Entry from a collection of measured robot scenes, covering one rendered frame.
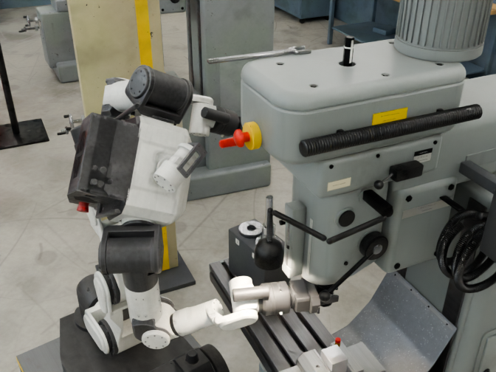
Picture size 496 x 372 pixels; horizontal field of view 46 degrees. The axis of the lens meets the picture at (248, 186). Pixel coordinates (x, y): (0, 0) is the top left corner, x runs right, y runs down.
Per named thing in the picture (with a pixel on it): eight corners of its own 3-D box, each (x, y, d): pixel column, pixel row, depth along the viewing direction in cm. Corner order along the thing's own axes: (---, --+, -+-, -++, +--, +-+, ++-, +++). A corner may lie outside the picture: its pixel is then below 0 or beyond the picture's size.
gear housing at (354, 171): (319, 203, 126) (322, 163, 121) (269, 155, 145) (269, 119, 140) (439, 172, 138) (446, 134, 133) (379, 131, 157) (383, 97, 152)
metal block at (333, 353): (330, 379, 164) (332, 364, 161) (319, 364, 168) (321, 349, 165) (346, 373, 165) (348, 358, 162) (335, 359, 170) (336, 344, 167)
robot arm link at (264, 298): (273, 319, 160) (232, 325, 158) (266, 284, 166) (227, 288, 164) (278, 303, 151) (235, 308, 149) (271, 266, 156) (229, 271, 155)
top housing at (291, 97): (283, 173, 117) (286, 100, 109) (232, 124, 137) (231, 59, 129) (463, 132, 134) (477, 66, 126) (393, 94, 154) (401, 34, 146)
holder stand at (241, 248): (263, 302, 202) (264, 257, 191) (228, 269, 217) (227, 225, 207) (290, 288, 208) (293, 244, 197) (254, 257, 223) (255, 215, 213)
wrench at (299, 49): (210, 66, 125) (210, 62, 125) (204, 60, 128) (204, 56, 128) (311, 53, 133) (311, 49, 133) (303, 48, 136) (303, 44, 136)
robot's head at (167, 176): (145, 176, 142) (159, 172, 135) (170, 147, 146) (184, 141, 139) (164, 194, 144) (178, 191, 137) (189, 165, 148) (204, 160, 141)
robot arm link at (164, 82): (122, 103, 155) (151, 100, 146) (126, 71, 156) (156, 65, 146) (156, 113, 164) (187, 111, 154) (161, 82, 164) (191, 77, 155)
